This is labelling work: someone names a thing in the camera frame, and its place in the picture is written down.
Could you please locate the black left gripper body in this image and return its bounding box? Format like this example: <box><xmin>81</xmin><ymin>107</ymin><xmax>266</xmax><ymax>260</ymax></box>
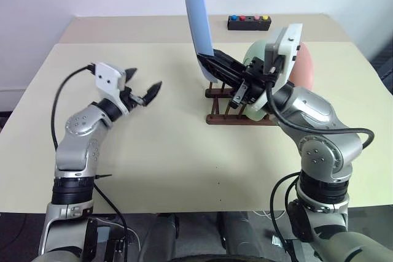
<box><xmin>121</xmin><ymin>85</ymin><xmax>147</xmax><ymax>109</ymax></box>

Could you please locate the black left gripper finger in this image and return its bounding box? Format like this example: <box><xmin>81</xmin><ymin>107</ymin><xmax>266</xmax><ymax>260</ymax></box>
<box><xmin>141</xmin><ymin>81</ymin><xmax>163</xmax><ymax>107</ymax></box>
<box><xmin>123</xmin><ymin>66</ymin><xmax>138</xmax><ymax>83</ymax></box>

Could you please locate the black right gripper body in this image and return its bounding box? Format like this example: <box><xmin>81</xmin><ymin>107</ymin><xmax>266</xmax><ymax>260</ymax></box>
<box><xmin>231</xmin><ymin>56</ymin><xmax>279</xmax><ymax>108</ymax></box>

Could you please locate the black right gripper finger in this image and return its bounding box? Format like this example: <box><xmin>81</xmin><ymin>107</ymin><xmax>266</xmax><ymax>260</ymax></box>
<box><xmin>212</xmin><ymin>48</ymin><xmax>247</xmax><ymax>68</ymax></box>
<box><xmin>197</xmin><ymin>53</ymin><xmax>246</xmax><ymax>88</ymax></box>

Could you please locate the green plate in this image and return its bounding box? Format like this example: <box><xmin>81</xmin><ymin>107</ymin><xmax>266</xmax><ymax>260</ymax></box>
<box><xmin>240</xmin><ymin>39</ymin><xmax>274</xmax><ymax>122</ymax></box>

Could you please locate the red plate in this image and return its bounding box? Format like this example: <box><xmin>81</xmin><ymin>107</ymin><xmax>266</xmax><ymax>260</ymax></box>
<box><xmin>287</xmin><ymin>42</ymin><xmax>315</xmax><ymax>91</ymax></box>

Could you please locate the blue plate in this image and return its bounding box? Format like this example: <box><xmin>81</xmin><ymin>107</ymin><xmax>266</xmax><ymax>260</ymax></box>
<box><xmin>184</xmin><ymin>0</ymin><xmax>220</xmax><ymax>84</ymax></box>

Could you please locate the wooden dish rack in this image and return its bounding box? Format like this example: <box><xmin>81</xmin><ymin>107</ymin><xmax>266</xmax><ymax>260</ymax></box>
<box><xmin>204</xmin><ymin>80</ymin><xmax>279</xmax><ymax>126</ymax></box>

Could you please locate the black button box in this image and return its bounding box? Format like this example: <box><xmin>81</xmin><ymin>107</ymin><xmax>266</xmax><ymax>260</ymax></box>
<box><xmin>227</xmin><ymin>14</ymin><xmax>272</xmax><ymax>32</ymax></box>

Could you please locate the dark background object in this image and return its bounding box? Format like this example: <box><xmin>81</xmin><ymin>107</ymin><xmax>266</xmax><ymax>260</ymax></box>
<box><xmin>369</xmin><ymin>46</ymin><xmax>393</xmax><ymax>91</ymax></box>

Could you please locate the dark grey rounded shape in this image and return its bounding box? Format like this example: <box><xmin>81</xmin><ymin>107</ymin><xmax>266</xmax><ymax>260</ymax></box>
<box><xmin>216</xmin><ymin>210</ymin><xmax>268</xmax><ymax>260</ymax></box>
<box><xmin>146</xmin><ymin>212</ymin><xmax>182</xmax><ymax>258</ymax></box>

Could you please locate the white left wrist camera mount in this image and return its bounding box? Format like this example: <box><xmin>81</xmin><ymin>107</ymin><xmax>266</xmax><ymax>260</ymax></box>
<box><xmin>93</xmin><ymin>63</ymin><xmax>130</xmax><ymax>113</ymax></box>

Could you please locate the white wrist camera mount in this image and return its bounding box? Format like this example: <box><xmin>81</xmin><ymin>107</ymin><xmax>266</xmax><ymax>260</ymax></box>
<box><xmin>93</xmin><ymin>63</ymin><xmax>130</xmax><ymax>113</ymax></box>
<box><xmin>249</xmin><ymin>23</ymin><xmax>304</xmax><ymax>113</ymax></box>

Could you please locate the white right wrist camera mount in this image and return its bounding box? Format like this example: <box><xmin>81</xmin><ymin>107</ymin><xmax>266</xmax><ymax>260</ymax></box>
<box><xmin>249</xmin><ymin>23</ymin><xmax>304</xmax><ymax>113</ymax></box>

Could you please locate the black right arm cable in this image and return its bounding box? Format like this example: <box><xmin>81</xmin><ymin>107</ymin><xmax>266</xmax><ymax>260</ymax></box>
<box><xmin>263</xmin><ymin>55</ymin><xmax>376</xmax><ymax>154</ymax></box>

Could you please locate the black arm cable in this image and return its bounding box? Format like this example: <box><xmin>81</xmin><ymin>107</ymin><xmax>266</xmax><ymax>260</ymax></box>
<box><xmin>51</xmin><ymin>64</ymin><xmax>97</xmax><ymax>153</ymax></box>
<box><xmin>263</xmin><ymin>55</ymin><xmax>376</xmax><ymax>154</ymax></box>

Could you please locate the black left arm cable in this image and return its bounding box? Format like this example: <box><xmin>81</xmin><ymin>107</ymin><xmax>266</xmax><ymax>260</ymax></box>
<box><xmin>51</xmin><ymin>64</ymin><xmax>97</xmax><ymax>153</ymax></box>

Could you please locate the thin black left cable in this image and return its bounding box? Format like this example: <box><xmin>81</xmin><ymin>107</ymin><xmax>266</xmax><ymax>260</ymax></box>
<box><xmin>91</xmin><ymin>173</ymin><xmax>130</xmax><ymax>262</ymax></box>

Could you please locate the thin black cable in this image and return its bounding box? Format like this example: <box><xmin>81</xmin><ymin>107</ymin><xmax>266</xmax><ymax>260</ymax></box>
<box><xmin>91</xmin><ymin>173</ymin><xmax>130</xmax><ymax>262</ymax></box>
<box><xmin>271</xmin><ymin>172</ymin><xmax>303</xmax><ymax>262</ymax></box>

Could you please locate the thin black right cable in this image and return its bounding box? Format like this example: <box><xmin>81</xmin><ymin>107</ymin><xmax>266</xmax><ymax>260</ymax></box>
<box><xmin>271</xmin><ymin>172</ymin><xmax>303</xmax><ymax>262</ymax></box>

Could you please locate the thin white cable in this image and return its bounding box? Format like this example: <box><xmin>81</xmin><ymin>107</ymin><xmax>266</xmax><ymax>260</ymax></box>
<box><xmin>93</xmin><ymin>215</ymin><xmax>142</xmax><ymax>252</ymax></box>

